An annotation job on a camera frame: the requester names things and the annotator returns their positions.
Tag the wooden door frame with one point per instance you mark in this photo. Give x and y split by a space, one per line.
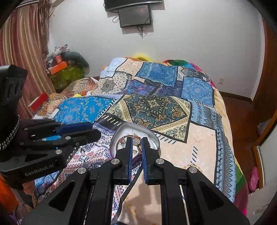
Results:
264 101

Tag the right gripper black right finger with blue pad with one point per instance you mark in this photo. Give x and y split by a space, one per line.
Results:
187 195

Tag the large black wall television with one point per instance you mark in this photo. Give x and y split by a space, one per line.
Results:
116 4

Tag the small black wall monitor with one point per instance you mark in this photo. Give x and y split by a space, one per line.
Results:
135 16

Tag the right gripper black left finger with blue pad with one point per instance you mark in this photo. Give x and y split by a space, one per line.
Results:
85 197

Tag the pink croc shoe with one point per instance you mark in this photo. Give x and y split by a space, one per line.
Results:
253 182

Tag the white wall socket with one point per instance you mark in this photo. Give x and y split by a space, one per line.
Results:
221 80

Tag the striped pink curtain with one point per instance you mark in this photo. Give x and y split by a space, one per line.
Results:
24 43

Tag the red flat box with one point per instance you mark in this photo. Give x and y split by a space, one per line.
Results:
38 102

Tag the orange box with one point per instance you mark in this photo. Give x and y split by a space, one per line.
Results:
58 67

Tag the purple heart-shaped tin box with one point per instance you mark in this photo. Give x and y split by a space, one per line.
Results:
136 132

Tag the dark green plush bundle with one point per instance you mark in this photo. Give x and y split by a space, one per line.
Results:
76 57

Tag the green covered side table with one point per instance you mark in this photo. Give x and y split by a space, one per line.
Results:
65 77

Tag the colourful patchwork bed quilt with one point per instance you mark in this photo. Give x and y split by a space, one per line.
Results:
179 103

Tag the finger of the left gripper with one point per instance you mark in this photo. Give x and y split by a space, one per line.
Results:
78 138
72 128

